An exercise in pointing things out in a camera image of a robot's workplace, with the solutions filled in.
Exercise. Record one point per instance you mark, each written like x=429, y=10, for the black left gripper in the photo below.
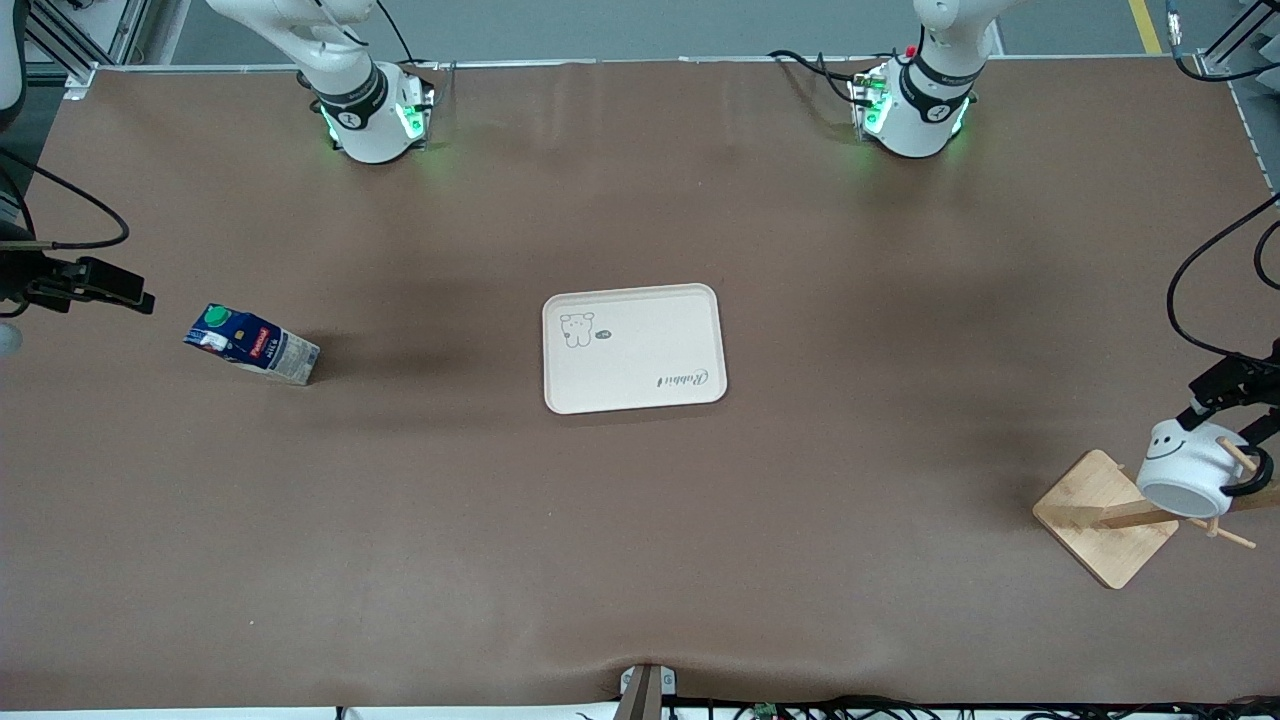
x=1228, y=381

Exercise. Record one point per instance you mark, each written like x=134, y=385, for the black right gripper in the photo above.
x=22, y=276

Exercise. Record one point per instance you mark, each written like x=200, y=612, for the blue milk carton green cap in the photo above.
x=262, y=346

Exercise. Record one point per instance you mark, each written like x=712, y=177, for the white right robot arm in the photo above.
x=360, y=120

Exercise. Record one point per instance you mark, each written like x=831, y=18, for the wooden cup rack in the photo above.
x=1100, y=525

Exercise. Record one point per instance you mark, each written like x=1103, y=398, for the beige plastic tray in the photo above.
x=640, y=365

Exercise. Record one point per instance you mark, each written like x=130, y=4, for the brown table cover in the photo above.
x=640, y=550

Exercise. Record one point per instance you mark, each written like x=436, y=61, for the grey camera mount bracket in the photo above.
x=640, y=700

